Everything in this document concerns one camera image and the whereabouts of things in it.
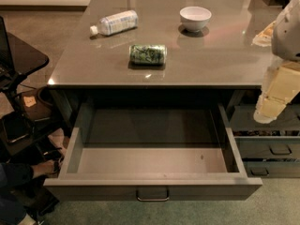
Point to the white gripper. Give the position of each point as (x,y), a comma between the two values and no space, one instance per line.
(288,32)

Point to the green soda can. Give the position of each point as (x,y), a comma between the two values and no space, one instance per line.
(147,54)

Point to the dark blue sleeve forearm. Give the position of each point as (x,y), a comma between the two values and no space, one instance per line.
(13,175)

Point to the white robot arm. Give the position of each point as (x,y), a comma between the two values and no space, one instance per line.
(292,3)

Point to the grey middle side drawer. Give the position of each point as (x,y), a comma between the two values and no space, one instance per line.
(279,139)

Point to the grey lower side drawer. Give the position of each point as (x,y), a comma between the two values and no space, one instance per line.
(273,169)

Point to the open grey top drawer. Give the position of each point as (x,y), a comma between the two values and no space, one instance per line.
(113,152)

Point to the person's hand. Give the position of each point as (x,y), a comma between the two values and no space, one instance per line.
(45,168)

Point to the white ceramic bowl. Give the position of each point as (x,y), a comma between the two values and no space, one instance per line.
(194,19)

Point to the clear plastic water bottle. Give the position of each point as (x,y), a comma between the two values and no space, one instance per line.
(115,23)

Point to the brown box with label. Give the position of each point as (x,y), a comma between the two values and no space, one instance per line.
(37,104)

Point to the metal drawer handle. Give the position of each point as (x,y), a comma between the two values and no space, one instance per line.
(152,194)

